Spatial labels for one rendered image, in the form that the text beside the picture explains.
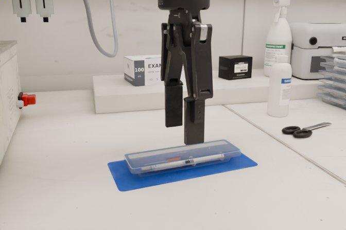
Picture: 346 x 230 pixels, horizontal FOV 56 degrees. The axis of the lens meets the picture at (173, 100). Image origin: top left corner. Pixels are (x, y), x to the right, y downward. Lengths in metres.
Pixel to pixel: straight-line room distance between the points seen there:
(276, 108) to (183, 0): 0.44
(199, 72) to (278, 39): 0.67
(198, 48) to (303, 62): 0.66
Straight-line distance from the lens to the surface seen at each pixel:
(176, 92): 0.54
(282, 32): 1.08
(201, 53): 0.43
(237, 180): 0.50
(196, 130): 0.47
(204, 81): 0.43
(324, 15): 1.43
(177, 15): 0.48
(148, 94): 0.83
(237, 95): 0.91
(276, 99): 0.80
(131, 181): 0.49
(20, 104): 0.77
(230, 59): 1.00
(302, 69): 1.06
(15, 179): 0.54
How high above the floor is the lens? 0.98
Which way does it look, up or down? 14 degrees down
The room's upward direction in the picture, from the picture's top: straight up
